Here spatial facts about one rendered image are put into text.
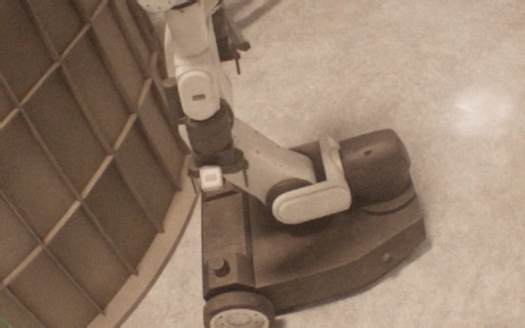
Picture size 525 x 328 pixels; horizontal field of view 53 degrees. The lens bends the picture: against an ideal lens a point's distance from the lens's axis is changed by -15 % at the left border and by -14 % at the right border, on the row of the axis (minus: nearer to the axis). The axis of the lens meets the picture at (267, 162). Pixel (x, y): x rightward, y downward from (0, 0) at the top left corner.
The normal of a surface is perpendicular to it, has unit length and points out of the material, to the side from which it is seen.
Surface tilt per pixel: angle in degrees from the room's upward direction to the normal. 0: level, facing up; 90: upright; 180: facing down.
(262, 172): 90
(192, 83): 90
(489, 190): 0
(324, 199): 90
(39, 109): 90
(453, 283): 0
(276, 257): 0
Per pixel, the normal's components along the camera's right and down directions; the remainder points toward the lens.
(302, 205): 0.07, 0.66
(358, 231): -0.31, -0.70
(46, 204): 0.78, 0.20
